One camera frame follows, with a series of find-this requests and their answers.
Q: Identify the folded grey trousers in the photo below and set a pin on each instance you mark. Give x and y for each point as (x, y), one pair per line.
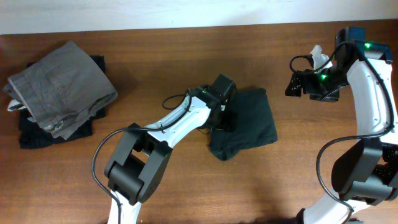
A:
(62, 90)

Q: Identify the black Nike t-shirt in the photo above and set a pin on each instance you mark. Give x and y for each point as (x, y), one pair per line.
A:
(250, 124)

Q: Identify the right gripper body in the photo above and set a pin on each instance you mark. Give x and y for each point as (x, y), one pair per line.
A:
(324, 85)

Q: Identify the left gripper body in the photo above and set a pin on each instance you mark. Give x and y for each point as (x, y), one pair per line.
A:
(225, 119)

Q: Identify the folded black garment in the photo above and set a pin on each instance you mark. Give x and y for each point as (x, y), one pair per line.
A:
(33, 137)

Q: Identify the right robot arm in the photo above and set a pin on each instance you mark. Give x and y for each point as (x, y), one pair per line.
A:
(366, 174)

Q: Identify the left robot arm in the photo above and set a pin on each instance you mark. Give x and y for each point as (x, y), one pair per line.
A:
(137, 165)

